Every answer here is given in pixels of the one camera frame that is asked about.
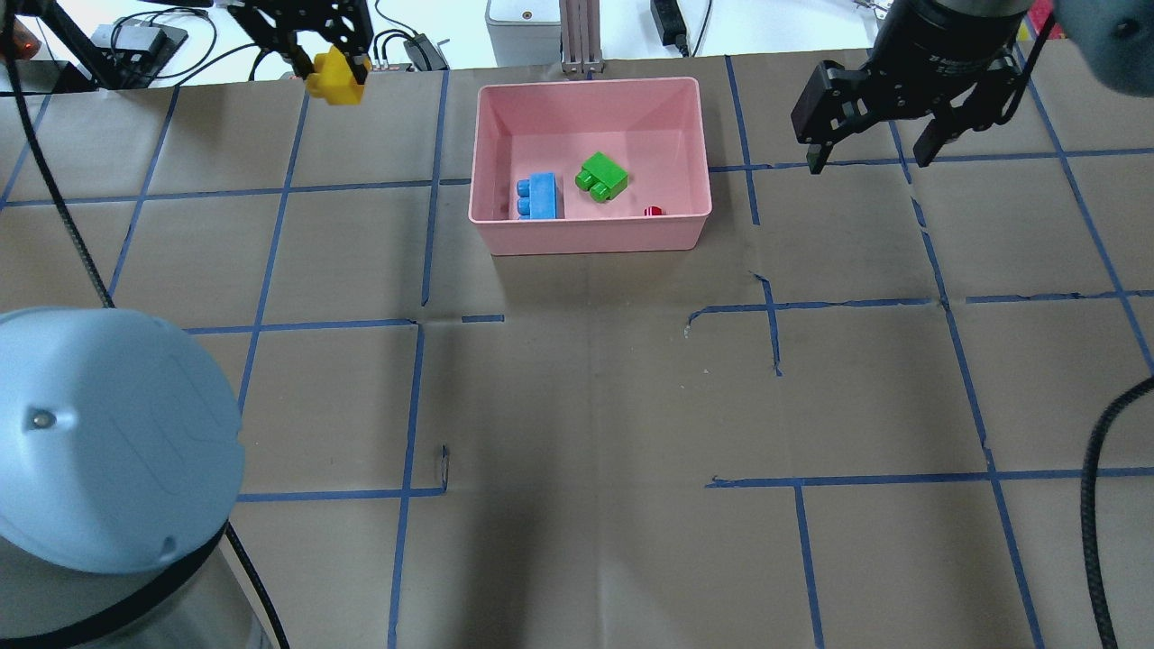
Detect aluminium profile post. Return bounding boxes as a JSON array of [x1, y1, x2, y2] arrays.
[[559, 0, 604, 77]]

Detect green toy block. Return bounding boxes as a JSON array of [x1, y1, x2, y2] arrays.
[[574, 151, 629, 203]]

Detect white square box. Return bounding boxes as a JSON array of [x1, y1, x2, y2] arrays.
[[485, 1, 562, 67]]

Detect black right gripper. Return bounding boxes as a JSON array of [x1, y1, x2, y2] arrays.
[[790, 1, 1031, 174]]

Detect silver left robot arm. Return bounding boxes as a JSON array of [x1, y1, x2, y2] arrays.
[[3, 69, 805, 648]]

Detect black braided cable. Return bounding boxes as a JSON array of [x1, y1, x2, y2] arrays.
[[1079, 374, 1154, 649]]

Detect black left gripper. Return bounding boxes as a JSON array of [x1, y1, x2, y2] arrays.
[[225, 1, 374, 73]]

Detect black power adapter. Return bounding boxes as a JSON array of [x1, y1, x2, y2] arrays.
[[649, 0, 689, 55]]

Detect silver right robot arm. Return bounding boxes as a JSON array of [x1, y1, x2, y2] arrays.
[[790, 1, 1153, 174]]

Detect yellow toy block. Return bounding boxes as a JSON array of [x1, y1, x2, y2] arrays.
[[305, 46, 370, 105]]

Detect pink plastic box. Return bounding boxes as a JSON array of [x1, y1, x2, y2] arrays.
[[467, 77, 712, 256]]

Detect blue toy block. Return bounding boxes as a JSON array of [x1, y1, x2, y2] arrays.
[[514, 171, 563, 221]]

